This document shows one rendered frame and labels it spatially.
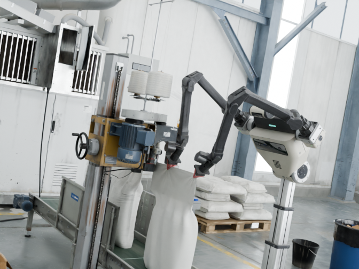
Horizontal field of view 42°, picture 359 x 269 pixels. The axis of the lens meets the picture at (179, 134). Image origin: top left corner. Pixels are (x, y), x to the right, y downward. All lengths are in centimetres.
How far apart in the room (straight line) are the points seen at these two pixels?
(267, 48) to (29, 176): 513
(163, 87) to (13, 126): 299
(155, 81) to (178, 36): 523
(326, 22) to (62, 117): 681
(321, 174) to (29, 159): 730
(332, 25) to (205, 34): 353
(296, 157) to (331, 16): 829
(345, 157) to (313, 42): 284
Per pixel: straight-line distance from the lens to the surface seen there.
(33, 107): 576
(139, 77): 326
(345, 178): 1163
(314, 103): 1077
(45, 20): 542
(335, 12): 1123
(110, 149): 312
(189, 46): 836
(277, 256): 327
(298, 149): 299
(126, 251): 359
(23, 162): 582
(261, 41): 934
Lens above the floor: 147
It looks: 3 degrees down
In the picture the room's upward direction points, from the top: 9 degrees clockwise
